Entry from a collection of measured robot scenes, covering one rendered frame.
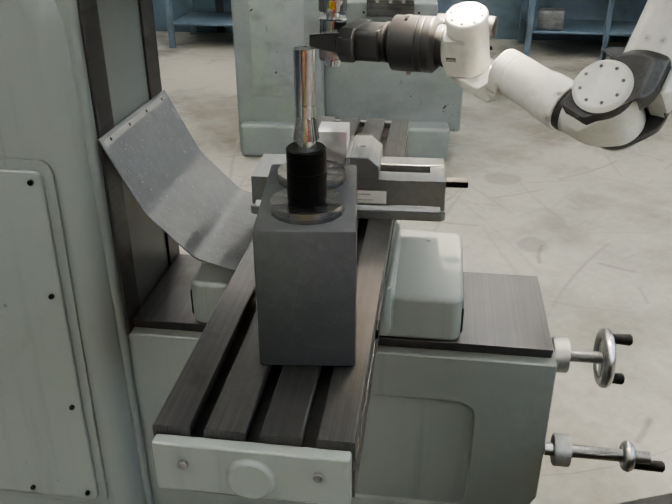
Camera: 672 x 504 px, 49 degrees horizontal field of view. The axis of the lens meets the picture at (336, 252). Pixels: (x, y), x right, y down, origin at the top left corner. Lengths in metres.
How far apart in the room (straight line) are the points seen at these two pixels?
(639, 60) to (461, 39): 0.27
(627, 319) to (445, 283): 1.70
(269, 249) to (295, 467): 0.24
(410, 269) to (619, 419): 1.23
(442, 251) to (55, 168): 0.72
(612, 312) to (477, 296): 1.55
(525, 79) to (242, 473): 0.67
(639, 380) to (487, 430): 1.27
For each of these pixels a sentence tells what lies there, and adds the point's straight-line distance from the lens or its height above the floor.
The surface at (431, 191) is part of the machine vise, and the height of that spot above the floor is 0.99.
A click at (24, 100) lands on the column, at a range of 1.29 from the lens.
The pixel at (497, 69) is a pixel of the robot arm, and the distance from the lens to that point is 1.16.
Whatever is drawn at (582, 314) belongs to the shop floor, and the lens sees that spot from 2.96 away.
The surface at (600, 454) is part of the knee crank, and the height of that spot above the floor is 0.52.
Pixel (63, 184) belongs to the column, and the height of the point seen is 1.03.
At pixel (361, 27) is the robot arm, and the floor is 1.26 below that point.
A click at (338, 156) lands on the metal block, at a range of 1.33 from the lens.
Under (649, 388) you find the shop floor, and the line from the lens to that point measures 2.64.
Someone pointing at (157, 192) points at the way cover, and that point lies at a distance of 1.38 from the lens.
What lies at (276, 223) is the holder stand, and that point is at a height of 1.12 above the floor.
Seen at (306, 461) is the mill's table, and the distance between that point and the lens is 0.83.
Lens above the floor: 1.48
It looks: 27 degrees down
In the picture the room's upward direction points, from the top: straight up
